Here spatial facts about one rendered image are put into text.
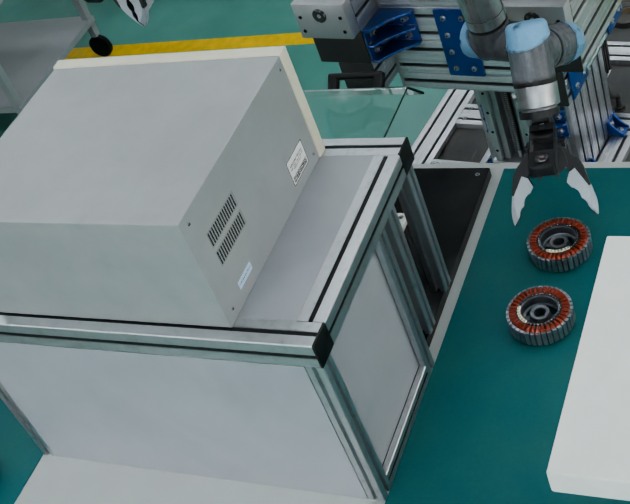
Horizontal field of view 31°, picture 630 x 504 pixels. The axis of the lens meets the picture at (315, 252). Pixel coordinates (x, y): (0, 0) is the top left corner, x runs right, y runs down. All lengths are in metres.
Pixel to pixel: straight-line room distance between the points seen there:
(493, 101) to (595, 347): 1.58
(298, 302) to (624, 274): 0.48
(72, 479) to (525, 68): 1.07
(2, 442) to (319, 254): 0.83
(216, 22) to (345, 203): 3.08
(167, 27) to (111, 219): 3.35
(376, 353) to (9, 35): 3.45
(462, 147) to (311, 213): 1.56
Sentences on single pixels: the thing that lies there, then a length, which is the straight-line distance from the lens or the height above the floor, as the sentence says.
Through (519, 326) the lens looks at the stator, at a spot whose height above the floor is 0.79.
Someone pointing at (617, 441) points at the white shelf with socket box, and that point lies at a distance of 1.22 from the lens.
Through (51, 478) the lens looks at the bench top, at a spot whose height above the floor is 0.75.
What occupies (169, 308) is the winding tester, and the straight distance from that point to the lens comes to 1.64.
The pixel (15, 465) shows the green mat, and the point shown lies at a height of 0.75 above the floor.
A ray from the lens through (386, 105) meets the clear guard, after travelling 1.99.
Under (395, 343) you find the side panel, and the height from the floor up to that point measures 0.88.
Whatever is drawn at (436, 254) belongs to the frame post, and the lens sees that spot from 1.98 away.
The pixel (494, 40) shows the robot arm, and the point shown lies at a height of 1.03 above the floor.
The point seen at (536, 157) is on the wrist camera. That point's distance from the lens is 1.97.
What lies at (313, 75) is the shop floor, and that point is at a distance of 4.18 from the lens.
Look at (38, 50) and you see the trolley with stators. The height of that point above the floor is 0.19.
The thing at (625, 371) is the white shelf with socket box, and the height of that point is 1.20.
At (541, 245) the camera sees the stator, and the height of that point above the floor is 0.78.
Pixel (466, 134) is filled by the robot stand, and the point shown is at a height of 0.21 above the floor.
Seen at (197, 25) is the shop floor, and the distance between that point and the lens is 4.80.
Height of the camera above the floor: 2.18
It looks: 40 degrees down
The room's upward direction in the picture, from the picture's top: 23 degrees counter-clockwise
